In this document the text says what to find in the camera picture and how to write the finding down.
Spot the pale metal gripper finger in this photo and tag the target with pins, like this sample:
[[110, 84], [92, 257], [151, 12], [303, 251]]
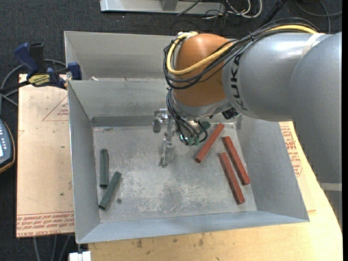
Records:
[[170, 154], [163, 156]]

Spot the grey metal bin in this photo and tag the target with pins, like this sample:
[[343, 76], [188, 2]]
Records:
[[152, 189]]

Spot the red-brown flat block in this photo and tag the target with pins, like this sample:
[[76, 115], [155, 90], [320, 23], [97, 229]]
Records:
[[236, 160], [231, 178], [210, 143]]

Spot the dark green flat block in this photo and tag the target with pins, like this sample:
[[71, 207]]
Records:
[[104, 167], [110, 191]]

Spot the brown cardboard board red print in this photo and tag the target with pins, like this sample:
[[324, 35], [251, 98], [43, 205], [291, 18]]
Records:
[[43, 151]]

